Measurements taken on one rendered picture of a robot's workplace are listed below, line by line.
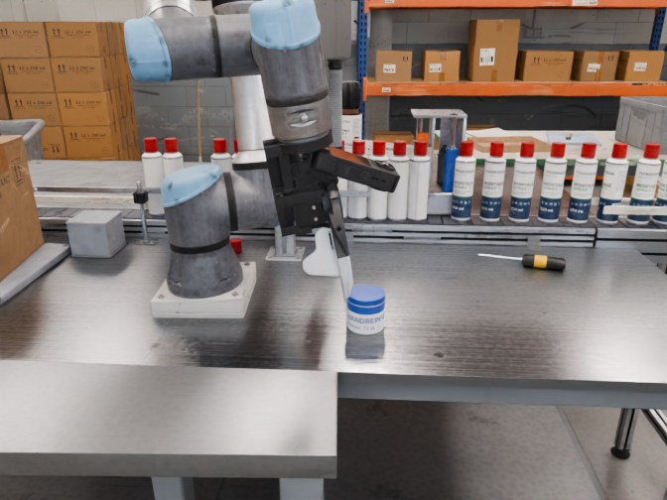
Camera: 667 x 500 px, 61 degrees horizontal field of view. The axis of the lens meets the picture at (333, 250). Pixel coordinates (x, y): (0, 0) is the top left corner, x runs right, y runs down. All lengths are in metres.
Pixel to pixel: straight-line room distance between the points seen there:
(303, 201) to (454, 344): 0.45
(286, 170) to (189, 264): 0.45
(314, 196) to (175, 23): 0.27
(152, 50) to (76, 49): 4.06
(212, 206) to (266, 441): 0.45
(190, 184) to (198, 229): 0.09
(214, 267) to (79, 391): 0.32
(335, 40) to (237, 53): 0.62
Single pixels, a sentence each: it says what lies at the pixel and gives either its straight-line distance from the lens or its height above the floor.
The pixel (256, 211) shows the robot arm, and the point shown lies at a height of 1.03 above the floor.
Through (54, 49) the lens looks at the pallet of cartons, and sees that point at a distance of 4.84.
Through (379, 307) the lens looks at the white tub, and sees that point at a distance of 1.02.
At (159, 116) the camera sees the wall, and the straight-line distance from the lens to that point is 6.19.
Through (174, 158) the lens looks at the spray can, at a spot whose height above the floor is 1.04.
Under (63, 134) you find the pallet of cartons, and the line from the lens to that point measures 4.93.
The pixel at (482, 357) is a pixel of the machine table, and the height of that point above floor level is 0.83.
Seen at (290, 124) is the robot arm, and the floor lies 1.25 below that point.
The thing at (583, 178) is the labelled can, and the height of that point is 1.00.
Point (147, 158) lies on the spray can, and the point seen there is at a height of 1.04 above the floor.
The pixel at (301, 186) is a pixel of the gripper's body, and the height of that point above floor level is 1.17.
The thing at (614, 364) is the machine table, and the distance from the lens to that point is 1.06.
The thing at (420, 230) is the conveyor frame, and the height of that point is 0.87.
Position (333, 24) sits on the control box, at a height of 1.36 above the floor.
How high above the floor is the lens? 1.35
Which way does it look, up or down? 22 degrees down
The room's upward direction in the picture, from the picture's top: straight up
